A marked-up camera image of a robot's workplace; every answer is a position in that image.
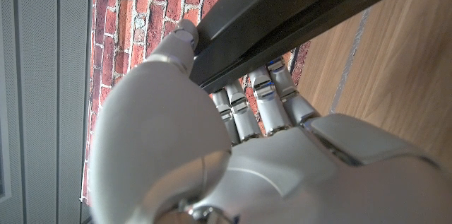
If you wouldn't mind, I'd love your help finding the black stapler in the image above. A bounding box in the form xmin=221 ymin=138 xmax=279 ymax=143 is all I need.
xmin=189 ymin=0 xmax=407 ymax=94

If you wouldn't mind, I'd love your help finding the printed red brick backdrop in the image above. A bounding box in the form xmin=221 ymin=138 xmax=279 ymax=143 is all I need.
xmin=80 ymin=0 xmax=312 ymax=206

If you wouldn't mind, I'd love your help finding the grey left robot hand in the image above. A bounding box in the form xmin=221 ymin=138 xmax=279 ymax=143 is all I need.
xmin=88 ymin=18 xmax=452 ymax=224

